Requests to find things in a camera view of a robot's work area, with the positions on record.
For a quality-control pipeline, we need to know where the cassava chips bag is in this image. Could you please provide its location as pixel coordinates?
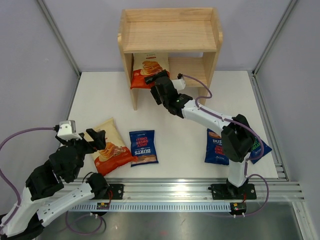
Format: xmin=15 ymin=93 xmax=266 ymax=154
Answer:
xmin=130 ymin=52 xmax=170 ymax=89
xmin=91 ymin=118 xmax=138 ymax=176

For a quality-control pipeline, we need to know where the blue Burts chilli bag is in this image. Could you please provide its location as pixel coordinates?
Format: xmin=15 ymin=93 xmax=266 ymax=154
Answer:
xmin=204 ymin=129 xmax=229 ymax=166
xmin=129 ymin=130 xmax=159 ymax=167

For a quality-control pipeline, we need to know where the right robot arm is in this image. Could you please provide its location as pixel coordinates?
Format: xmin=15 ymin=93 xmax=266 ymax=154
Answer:
xmin=144 ymin=70 xmax=258 ymax=199

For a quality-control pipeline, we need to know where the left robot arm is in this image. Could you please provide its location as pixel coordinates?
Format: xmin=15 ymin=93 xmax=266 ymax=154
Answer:
xmin=0 ymin=128 xmax=110 ymax=240

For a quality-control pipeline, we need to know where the wooden two-tier shelf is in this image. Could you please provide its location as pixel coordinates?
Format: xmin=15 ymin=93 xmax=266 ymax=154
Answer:
xmin=116 ymin=7 xmax=224 ymax=111

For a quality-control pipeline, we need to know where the blue Burts salt vinegar bag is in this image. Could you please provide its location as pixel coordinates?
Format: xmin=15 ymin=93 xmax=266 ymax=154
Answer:
xmin=249 ymin=138 xmax=272 ymax=164

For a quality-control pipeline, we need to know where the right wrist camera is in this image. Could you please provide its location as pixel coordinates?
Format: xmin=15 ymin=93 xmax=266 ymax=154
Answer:
xmin=172 ymin=73 xmax=186 ymax=91

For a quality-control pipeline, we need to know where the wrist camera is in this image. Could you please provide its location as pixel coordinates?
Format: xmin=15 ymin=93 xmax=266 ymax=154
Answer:
xmin=57 ymin=120 xmax=82 ymax=141
xmin=172 ymin=73 xmax=186 ymax=91

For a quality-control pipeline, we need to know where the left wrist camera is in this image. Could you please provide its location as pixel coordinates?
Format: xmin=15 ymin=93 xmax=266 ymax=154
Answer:
xmin=57 ymin=120 xmax=82 ymax=141

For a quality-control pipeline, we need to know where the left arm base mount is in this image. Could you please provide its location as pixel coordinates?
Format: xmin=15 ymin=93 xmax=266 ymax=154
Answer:
xmin=100 ymin=183 xmax=125 ymax=201

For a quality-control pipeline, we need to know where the aluminium mounting rail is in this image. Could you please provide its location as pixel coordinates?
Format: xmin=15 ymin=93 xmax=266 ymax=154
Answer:
xmin=72 ymin=179 xmax=305 ymax=213

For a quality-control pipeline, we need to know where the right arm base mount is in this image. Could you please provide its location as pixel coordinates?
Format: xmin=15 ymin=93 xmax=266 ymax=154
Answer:
xmin=208 ymin=183 xmax=257 ymax=201

